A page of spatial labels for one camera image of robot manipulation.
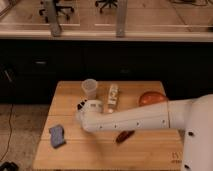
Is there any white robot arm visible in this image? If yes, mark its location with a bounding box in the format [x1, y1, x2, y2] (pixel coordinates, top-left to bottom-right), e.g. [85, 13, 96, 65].
[76, 94, 213, 171]

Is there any clear plastic cup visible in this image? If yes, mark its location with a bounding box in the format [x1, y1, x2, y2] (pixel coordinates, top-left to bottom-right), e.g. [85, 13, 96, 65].
[81, 79, 98, 99]

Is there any dark red chili pepper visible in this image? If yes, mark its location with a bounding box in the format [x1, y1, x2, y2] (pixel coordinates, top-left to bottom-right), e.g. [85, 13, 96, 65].
[116, 130, 135, 144]

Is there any left office chair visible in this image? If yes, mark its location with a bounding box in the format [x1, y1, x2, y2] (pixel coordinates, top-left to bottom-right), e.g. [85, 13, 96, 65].
[39, 0, 74, 20]

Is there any office chair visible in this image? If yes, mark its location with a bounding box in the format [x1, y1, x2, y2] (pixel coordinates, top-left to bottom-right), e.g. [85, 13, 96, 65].
[95, 0, 118, 13]
[39, 0, 74, 20]

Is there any black object floor corner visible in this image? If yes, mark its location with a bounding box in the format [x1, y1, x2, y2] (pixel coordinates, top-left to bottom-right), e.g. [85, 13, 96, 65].
[0, 162, 19, 171]

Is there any right office chair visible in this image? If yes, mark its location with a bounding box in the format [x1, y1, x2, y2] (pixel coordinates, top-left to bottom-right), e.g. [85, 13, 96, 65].
[95, 0, 118, 13]

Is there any left metal post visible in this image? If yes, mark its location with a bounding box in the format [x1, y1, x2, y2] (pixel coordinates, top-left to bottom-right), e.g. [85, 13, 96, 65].
[44, 0, 61, 37]

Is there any metal post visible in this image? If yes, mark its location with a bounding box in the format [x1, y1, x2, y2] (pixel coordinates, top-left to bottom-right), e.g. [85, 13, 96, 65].
[116, 0, 128, 38]
[44, 0, 61, 37]

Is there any black cable on floor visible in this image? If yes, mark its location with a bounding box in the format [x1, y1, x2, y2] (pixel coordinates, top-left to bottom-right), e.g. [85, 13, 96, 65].
[0, 103, 15, 163]

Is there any right metal post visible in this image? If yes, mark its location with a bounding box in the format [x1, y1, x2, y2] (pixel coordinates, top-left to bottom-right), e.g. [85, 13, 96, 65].
[116, 0, 128, 38]

